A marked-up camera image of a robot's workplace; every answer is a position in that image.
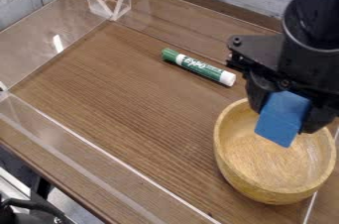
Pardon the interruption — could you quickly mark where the blue rectangular block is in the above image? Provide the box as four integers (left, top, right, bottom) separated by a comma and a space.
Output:
254, 91, 311, 148

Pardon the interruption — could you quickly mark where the green Expo marker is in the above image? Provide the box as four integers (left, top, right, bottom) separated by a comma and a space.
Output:
162, 49, 238, 87

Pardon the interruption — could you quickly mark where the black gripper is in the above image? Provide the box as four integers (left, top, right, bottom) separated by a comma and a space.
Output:
227, 34, 339, 134

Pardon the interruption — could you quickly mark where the clear acrylic corner bracket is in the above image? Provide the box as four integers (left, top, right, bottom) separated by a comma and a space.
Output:
87, 0, 131, 22

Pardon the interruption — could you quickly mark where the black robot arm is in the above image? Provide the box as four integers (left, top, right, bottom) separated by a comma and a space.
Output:
227, 0, 339, 134

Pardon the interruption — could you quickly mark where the black cable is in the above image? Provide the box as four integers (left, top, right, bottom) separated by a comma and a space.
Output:
0, 194, 68, 224

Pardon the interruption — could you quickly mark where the brown wooden bowl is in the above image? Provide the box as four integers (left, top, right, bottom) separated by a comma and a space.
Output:
214, 99, 337, 205

